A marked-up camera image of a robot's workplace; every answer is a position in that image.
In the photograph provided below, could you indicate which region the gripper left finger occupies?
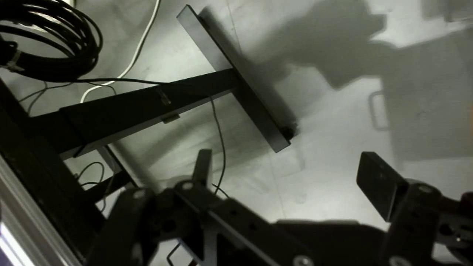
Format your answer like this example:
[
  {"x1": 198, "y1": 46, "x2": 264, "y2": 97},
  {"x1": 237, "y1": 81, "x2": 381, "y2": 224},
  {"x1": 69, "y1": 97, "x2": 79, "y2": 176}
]
[{"x1": 86, "y1": 149, "x2": 315, "y2": 266}]

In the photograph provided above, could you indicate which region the silver aluminium rail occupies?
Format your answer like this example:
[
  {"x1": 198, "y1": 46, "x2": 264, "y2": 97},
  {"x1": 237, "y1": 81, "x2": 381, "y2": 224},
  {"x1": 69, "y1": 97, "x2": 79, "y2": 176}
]
[{"x1": 0, "y1": 155, "x2": 82, "y2": 266}]

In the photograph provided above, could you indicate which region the coil of black cable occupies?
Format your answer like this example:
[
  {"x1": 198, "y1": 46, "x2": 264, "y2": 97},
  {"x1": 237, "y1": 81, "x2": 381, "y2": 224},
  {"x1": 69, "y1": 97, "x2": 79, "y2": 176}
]
[{"x1": 0, "y1": 0, "x2": 103, "y2": 83}]

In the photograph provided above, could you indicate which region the white cable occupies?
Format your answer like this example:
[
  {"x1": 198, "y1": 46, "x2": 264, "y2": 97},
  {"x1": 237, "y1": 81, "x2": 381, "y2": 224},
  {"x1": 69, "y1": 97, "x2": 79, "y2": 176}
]
[{"x1": 80, "y1": 0, "x2": 161, "y2": 103}]

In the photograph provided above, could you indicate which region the thin black cable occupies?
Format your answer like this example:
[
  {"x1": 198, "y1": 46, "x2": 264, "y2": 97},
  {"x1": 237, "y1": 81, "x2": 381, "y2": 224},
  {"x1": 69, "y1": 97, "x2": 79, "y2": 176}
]
[{"x1": 73, "y1": 77, "x2": 227, "y2": 197}]

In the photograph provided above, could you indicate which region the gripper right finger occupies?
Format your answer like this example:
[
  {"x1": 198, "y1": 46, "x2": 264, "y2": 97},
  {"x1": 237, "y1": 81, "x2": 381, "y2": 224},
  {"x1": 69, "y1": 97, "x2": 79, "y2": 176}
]
[{"x1": 356, "y1": 151, "x2": 473, "y2": 266}]

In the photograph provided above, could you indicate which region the black desk leg with foot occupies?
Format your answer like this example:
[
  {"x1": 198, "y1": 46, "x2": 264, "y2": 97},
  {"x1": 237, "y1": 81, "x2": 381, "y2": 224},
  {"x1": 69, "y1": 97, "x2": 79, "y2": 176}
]
[{"x1": 29, "y1": 4, "x2": 298, "y2": 160}]

